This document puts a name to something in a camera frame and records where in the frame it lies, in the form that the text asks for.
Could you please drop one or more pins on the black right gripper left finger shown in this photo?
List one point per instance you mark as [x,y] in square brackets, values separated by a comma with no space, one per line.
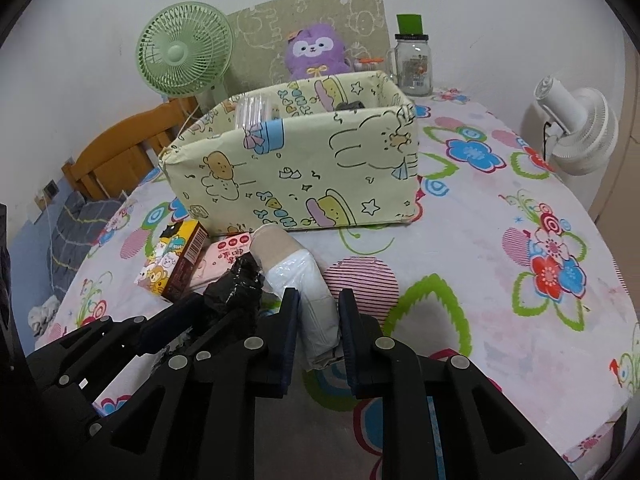
[272,349]

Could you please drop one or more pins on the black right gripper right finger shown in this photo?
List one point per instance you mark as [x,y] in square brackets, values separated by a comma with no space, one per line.
[440,419]

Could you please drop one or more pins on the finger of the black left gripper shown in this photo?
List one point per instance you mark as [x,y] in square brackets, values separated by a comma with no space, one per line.
[205,391]

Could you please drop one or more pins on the colourful cartoon tissue pack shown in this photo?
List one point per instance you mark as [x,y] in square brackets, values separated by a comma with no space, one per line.
[167,272]

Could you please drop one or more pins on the pink wet wipes pack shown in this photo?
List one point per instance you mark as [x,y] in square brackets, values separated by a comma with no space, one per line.
[217,259]

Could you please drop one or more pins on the white beige sock bundle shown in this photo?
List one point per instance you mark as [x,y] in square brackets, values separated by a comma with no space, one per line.
[288,264]

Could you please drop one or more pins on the grey plaid pillow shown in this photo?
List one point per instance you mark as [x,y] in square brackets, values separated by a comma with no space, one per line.
[78,227]

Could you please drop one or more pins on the floral tablecloth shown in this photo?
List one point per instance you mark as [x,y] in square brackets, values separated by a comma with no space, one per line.
[501,264]

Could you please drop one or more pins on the yellow cartoon storage box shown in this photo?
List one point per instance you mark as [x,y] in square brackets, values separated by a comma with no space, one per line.
[314,167]

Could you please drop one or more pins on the clear plastic package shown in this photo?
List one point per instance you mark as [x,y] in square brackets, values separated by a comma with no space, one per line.
[251,111]

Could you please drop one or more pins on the white floor fan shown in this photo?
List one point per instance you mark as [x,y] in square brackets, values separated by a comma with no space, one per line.
[575,132]

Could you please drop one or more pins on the grey folded cloth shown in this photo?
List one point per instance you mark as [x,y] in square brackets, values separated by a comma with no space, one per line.
[356,105]

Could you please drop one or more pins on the green desk fan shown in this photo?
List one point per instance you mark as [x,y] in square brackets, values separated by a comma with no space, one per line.
[184,52]

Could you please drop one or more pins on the glass mug jar green lid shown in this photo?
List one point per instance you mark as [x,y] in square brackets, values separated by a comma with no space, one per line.
[410,59]

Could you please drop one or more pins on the cotton swab container orange lid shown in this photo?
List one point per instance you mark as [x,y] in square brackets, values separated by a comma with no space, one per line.
[368,64]

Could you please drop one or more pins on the green cartoon cardboard panel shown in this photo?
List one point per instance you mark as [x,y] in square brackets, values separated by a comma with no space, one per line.
[262,35]

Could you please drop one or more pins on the purple plush toy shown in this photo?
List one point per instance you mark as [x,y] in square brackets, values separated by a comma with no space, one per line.
[316,51]

